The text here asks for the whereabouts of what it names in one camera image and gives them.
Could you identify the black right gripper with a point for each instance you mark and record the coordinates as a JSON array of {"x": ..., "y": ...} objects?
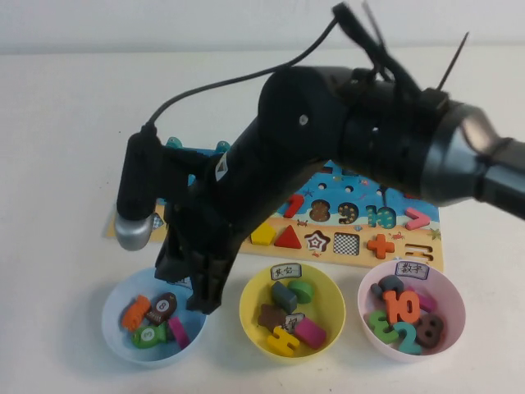
[{"x": 229, "y": 197}]

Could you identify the brown wooden fish piece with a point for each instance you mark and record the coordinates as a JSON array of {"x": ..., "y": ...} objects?
[{"x": 168, "y": 316}]

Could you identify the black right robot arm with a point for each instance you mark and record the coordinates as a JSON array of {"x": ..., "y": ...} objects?
[{"x": 410, "y": 135}]

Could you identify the orange wooden fish piece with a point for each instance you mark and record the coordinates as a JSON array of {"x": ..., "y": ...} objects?
[{"x": 135, "y": 312}]

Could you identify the green wooden fish piece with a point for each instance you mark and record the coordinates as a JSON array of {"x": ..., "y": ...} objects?
[{"x": 141, "y": 337}]

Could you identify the paper label on yellow bowl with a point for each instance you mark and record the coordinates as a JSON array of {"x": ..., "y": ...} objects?
[{"x": 285, "y": 272}]

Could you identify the light blue plastic bowl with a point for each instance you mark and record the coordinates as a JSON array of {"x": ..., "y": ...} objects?
[{"x": 123, "y": 342}]

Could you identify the yellow number piece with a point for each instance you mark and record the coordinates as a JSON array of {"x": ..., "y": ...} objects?
[{"x": 282, "y": 340}]

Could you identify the teal wooden fish piece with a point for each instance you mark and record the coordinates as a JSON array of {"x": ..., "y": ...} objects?
[{"x": 174, "y": 143}]

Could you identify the teal fish piece number four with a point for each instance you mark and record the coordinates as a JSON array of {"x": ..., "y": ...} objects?
[{"x": 223, "y": 145}]

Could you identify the yellow plastic bowl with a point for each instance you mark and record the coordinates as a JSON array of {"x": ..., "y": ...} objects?
[{"x": 332, "y": 312}]

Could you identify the colourful wooden puzzle board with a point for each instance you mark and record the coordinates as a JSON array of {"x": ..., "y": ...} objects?
[{"x": 335, "y": 193}]

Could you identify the green number three in bowl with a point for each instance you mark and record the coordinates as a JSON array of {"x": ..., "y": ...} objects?
[{"x": 375, "y": 322}]

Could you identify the paper label on pink bowl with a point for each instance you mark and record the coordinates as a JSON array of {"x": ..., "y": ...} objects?
[{"x": 411, "y": 269}]

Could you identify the blue number two in bowl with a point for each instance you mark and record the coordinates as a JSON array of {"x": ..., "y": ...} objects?
[{"x": 408, "y": 342}]

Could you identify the pink wooden piece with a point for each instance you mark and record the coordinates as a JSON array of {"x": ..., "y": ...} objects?
[{"x": 427, "y": 302}]

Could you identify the pink plastic bowl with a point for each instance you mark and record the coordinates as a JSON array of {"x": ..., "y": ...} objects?
[{"x": 453, "y": 303}]

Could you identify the magenta wooden block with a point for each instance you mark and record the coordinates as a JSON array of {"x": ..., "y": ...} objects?
[{"x": 179, "y": 332}]

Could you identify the yellow wooden pentagon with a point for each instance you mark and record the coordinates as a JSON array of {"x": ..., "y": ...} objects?
[{"x": 262, "y": 236}]

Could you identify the brown wooden star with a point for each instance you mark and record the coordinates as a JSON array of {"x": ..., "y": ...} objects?
[{"x": 270, "y": 316}]

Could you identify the dark blue-grey wooden block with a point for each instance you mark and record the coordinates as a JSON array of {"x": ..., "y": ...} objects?
[{"x": 283, "y": 296}]

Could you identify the red wooden triangle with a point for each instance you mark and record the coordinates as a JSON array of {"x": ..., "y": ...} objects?
[{"x": 290, "y": 240}]

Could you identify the loose paper label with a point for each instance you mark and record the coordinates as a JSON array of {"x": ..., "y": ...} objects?
[{"x": 294, "y": 320}]

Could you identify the green wooden disc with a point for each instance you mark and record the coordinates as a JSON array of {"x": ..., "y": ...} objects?
[{"x": 302, "y": 290}]

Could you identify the red wooden number seven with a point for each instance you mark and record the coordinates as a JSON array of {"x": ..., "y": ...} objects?
[{"x": 296, "y": 203}]

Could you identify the magenta wooden rectangle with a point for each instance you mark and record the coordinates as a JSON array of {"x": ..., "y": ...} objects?
[{"x": 310, "y": 333}]

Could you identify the orange wooden plus sign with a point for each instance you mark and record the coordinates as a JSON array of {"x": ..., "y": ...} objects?
[{"x": 380, "y": 246}]

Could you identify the dark grey wooden number nine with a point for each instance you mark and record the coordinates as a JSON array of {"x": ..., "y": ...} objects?
[{"x": 389, "y": 282}]

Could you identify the orange wooden number ten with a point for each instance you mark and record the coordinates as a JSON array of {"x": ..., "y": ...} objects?
[{"x": 391, "y": 308}]

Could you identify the pink wooden greater-than sign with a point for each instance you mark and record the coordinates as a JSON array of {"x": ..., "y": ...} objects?
[{"x": 422, "y": 216}]

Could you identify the brown wooden number eight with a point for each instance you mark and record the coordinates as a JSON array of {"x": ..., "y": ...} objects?
[{"x": 422, "y": 336}]

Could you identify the black zip tie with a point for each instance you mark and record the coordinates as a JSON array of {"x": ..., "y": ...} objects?
[
  {"x": 453, "y": 61},
  {"x": 373, "y": 24}
]

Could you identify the black wrist camera silver lens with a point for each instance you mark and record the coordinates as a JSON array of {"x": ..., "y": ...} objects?
[{"x": 137, "y": 184}]

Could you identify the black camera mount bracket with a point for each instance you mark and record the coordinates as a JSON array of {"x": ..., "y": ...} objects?
[{"x": 184, "y": 164}]

